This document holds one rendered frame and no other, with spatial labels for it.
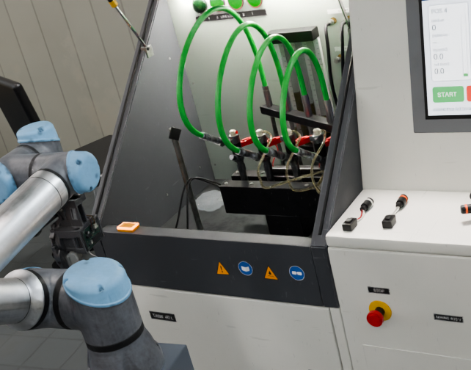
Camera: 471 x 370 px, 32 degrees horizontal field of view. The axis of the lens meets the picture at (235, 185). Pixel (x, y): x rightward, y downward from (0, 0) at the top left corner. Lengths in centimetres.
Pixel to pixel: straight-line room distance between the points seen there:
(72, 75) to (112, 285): 354
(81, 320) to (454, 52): 94
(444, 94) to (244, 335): 76
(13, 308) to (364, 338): 78
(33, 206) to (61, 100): 374
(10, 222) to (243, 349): 91
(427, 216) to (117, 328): 69
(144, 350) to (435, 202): 70
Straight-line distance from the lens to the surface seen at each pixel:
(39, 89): 517
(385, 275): 175
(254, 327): 201
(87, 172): 145
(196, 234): 197
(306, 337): 195
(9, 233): 133
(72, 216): 166
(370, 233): 173
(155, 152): 232
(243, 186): 208
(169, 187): 237
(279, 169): 209
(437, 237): 168
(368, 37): 186
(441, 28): 180
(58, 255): 170
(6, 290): 152
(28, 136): 160
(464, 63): 179
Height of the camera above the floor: 181
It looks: 23 degrees down
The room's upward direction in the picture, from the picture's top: 15 degrees counter-clockwise
